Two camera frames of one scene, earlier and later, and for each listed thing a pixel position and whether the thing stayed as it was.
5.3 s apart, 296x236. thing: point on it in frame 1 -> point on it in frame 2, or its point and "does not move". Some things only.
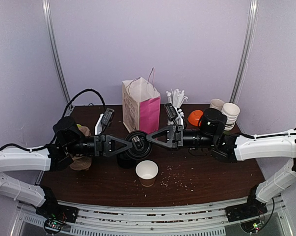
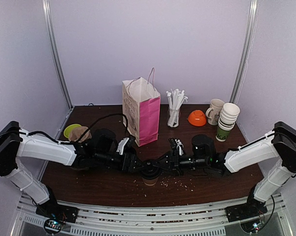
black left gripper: x=109 y=151 -> x=131 y=164
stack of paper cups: x=231 y=110 does not move
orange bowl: x=194 y=117 does not move
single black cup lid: x=141 y=147 -> x=150 y=169
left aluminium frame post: x=50 y=30 does not move
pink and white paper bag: x=141 y=104 does not move
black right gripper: x=178 y=136 -> x=174 y=162
